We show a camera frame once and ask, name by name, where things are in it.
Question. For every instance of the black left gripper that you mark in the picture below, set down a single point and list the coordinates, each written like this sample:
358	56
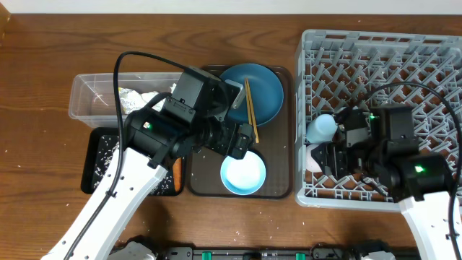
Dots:
228	146

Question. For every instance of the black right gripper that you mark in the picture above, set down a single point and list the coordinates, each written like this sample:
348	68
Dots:
333	161

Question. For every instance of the wooden chopstick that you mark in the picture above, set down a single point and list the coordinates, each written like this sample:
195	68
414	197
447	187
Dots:
255	130
248	101

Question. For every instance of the pink cup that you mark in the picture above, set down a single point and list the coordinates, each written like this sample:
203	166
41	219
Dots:
311	164

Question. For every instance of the light blue cup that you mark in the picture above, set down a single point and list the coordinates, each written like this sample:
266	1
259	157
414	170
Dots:
322	129

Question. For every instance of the light blue bowl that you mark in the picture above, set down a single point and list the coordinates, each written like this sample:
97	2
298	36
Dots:
243	177

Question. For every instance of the grey dishwasher rack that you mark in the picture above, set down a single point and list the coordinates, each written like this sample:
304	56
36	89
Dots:
335	67

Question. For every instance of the orange carrot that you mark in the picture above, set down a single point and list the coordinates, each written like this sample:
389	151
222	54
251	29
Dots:
177	174

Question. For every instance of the white paper wrapper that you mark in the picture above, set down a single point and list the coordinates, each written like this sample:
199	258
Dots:
157	99

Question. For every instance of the pile of rice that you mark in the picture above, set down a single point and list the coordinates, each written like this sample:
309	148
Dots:
107	145

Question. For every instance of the green foil snack wrapper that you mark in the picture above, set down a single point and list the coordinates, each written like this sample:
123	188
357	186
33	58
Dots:
130	100

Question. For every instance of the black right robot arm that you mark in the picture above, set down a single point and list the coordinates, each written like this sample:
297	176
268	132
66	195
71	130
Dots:
422	185

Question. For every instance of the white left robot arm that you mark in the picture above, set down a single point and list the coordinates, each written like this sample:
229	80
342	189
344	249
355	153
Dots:
151	139

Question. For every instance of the dark blue plate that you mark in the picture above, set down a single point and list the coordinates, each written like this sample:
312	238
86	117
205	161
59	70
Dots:
266	89

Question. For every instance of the clear plastic bin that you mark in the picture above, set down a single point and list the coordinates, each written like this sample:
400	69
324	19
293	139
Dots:
92	99

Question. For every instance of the black tray bin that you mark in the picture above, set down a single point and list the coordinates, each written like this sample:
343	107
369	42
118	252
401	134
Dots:
90	157

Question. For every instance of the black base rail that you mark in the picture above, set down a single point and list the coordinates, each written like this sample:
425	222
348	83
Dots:
187	253

